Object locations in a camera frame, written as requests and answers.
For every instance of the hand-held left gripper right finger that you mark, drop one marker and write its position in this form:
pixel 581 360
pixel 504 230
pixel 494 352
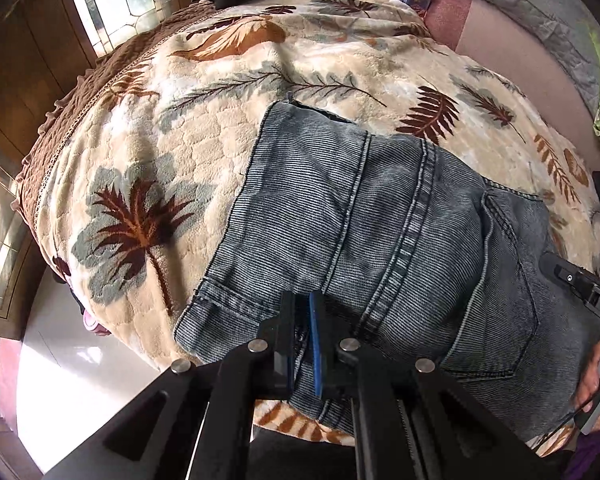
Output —
pixel 317 350

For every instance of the brown quilted bedspread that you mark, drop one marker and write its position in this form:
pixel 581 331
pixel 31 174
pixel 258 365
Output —
pixel 80 105

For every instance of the pink sofa backrest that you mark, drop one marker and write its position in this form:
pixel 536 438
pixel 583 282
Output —
pixel 510 40

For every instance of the person's right hand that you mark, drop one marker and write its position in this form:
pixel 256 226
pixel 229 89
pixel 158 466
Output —
pixel 587 385

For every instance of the leaf print fleece blanket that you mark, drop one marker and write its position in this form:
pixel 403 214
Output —
pixel 180 110

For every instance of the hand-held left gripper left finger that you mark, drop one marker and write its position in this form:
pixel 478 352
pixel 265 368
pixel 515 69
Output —
pixel 286 360

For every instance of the blue denim pants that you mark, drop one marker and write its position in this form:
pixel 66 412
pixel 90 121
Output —
pixel 380 210

